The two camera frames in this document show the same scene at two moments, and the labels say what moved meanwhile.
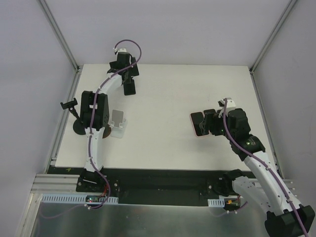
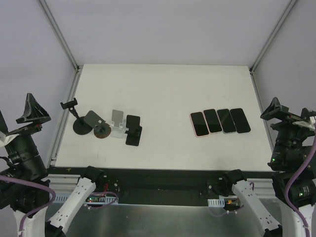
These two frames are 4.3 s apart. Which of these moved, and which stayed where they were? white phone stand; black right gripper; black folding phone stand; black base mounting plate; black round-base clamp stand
Moved: black folding phone stand; black right gripper
Stayed: black round-base clamp stand; white phone stand; black base mounting plate
